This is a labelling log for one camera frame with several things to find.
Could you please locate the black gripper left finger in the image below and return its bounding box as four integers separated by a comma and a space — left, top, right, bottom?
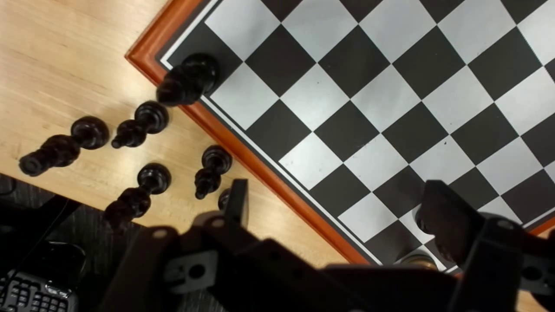
223, 178, 259, 245

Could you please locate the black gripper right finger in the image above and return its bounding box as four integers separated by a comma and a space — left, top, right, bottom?
415, 179, 526, 312

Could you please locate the black chess knight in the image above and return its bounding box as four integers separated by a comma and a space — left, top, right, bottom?
103, 162, 174, 233

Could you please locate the black chess bishop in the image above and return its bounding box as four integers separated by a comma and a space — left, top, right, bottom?
155, 53, 223, 110

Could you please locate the tall black chess piece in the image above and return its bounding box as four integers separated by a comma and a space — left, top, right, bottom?
18, 115, 112, 179

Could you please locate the black computer keyboard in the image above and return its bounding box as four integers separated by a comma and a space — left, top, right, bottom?
0, 240, 89, 312

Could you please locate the checkered chessboard red-brown frame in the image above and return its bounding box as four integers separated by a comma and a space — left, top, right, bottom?
125, 0, 555, 275

